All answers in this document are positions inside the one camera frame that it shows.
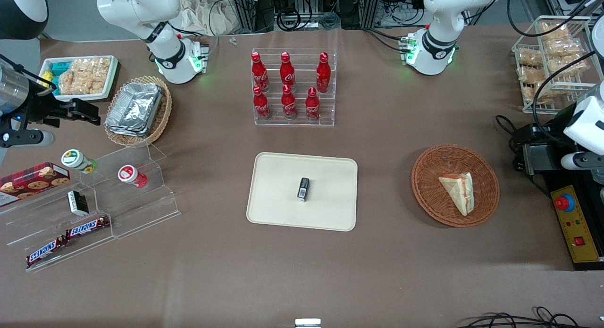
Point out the clear acrylic bottle rack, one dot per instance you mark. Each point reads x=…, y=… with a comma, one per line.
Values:
x=295, y=122

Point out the small black box white side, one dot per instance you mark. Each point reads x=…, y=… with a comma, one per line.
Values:
x=78, y=203

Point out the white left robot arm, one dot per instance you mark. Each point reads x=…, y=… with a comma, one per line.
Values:
x=443, y=35

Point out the beige rectangular tray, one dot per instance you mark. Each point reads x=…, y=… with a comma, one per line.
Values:
x=278, y=196

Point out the triangle sandwich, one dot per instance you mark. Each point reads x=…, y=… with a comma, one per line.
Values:
x=460, y=192

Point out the white plastic snack tray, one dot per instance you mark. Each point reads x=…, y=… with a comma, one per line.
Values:
x=112, y=78

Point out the small black box white label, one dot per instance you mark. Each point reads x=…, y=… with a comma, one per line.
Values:
x=303, y=190

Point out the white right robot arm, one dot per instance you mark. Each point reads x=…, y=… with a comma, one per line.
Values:
x=141, y=7

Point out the clear rice cracker packet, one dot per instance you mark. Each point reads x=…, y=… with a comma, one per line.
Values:
x=67, y=82
x=90, y=85
x=92, y=66

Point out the red lidded yogurt cup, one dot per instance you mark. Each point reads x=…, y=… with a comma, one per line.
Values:
x=130, y=175

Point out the yellow emergency stop box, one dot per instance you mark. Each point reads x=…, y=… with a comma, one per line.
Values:
x=578, y=229

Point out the light oval wicker basket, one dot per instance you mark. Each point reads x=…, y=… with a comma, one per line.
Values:
x=163, y=115

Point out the teal snack box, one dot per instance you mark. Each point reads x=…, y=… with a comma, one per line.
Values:
x=60, y=67

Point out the black countertop appliance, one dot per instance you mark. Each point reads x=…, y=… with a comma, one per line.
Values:
x=542, y=160

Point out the clear fried snack packet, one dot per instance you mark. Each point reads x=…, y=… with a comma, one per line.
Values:
x=554, y=31
x=531, y=74
x=564, y=47
x=529, y=57
x=568, y=66
x=531, y=93

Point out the brown snickers bar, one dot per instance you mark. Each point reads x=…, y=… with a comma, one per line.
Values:
x=45, y=251
x=87, y=227

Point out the yellow snack packet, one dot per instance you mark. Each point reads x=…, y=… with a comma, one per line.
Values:
x=47, y=80

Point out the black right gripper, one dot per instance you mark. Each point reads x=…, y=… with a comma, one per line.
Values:
x=34, y=107

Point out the clear acrylic stepped shelf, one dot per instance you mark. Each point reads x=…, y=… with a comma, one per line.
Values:
x=141, y=210

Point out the beige cloth bag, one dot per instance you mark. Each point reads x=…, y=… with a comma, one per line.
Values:
x=203, y=14

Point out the green lidded yogurt cup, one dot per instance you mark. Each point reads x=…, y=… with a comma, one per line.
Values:
x=75, y=160

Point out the silver foil tray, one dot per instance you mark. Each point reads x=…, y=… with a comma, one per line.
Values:
x=134, y=106
x=127, y=132

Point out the red cola bottle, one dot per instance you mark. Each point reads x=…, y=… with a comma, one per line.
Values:
x=312, y=107
x=323, y=75
x=259, y=73
x=287, y=73
x=261, y=106
x=288, y=105

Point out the brown round wicker basket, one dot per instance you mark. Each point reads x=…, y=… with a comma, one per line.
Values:
x=429, y=191

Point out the red cookie box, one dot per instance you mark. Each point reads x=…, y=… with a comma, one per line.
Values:
x=33, y=181

